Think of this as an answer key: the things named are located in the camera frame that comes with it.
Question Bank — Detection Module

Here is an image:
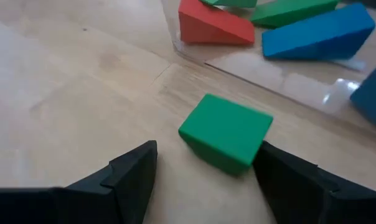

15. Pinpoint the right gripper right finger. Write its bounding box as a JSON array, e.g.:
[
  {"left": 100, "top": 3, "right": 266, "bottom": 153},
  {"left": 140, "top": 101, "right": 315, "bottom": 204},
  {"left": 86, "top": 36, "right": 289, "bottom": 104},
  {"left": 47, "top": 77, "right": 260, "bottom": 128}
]
[{"left": 252, "top": 141, "right": 375, "bottom": 224}]

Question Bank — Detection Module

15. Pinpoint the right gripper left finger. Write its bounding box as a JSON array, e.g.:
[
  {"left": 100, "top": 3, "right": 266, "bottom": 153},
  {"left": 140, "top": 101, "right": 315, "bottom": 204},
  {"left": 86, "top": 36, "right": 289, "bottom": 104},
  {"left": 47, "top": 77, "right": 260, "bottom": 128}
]
[{"left": 65, "top": 140, "right": 158, "bottom": 224}]

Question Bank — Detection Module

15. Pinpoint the green half-cylinder block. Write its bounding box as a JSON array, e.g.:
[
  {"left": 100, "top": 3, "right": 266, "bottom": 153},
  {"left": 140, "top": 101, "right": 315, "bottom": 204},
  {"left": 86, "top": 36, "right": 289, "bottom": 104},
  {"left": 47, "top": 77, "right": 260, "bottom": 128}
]
[{"left": 177, "top": 93, "right": 274, "bottom": 177}]

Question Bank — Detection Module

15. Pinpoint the small blue block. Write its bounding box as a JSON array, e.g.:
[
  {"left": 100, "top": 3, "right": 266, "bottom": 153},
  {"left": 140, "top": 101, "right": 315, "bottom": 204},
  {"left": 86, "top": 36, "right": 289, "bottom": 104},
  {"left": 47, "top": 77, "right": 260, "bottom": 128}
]
[{"left": 349, "top": 63, "right": 376, "bottom": 131}]

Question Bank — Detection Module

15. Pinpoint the blue wedge block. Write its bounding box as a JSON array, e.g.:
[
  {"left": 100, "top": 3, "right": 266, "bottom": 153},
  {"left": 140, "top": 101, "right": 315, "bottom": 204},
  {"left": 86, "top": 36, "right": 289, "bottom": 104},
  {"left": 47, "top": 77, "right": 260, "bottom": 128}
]
[{"left": 261, "top": 2, "right": 376, "bottom": 61}]

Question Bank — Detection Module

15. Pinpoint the green rectangular block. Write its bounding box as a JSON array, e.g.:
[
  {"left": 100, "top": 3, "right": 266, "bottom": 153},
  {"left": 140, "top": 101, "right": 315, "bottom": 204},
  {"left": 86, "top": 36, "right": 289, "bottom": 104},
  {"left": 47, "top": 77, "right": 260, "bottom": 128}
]
[{"left": 250, "top": 0, "right": 341, "bottom": 29}]

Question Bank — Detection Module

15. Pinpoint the red wedge block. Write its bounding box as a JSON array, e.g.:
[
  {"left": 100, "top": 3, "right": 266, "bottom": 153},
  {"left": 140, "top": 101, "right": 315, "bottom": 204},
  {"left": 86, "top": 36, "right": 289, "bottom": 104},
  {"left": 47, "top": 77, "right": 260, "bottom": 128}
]
[{"left": 177, "top": 0, "right": 256, "bottom": 45}]

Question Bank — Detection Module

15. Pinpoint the small green block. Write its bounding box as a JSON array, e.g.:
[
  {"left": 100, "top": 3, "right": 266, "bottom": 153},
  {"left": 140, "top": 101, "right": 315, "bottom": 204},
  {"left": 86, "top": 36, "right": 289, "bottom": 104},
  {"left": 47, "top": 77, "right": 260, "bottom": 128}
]
[{"left": 200, "top": 0, "right": 258, "bottom": 9}]

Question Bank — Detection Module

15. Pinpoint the clear plastic bin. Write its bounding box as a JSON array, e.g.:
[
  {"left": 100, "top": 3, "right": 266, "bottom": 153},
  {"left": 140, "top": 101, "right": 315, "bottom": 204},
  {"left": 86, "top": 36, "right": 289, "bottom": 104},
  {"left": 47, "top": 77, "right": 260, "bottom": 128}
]
[{"left": 161, "top": 0, "right": 376, "bottom": 138}]

